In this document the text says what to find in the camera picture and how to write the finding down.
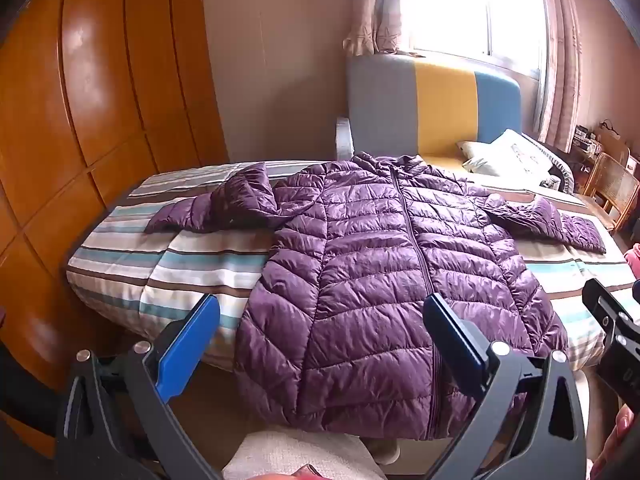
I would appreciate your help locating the person's red patterned clothing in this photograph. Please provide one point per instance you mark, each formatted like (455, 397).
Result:
(634, 262)

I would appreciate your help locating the beige cushion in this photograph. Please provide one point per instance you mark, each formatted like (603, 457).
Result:
(280, 455)

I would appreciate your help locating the long patterned pink curtain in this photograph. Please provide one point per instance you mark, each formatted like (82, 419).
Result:
(562, 60)

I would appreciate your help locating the large white pillow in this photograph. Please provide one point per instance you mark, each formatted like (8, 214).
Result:
(525, 152)

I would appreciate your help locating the striped bed quilt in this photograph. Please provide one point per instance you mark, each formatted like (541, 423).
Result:
(125, 260)

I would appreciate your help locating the cluttered wooden desk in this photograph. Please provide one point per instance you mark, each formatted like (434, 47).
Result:
(590, 140)

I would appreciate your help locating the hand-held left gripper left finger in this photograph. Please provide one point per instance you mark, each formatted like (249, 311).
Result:
(190, 340)

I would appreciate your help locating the window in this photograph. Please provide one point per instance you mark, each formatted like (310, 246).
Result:
(465, 5)

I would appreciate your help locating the wooden wardrobe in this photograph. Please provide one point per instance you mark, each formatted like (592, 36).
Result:
(100, 110)

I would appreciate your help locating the short patterned pink curtain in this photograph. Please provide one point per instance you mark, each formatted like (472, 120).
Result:
(375, 5)

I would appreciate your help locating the person's right hand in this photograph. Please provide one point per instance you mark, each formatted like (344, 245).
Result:
(617, 435)

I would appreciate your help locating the small white pillow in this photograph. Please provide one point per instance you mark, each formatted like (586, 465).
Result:
(480, 160)

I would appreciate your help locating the grey yellow blue sofa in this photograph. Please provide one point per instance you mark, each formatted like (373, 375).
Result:
(380, 110)

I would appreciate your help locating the purple quilted down jacket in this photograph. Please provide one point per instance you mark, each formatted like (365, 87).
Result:
(370, 280)

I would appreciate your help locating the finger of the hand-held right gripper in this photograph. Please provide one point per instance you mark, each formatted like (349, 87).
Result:
(602, 305)

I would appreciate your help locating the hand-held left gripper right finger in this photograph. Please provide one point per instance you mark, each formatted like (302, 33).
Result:
(455, 335)

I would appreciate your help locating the rattan chair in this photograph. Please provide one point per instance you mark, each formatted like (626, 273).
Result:
(612, 185)

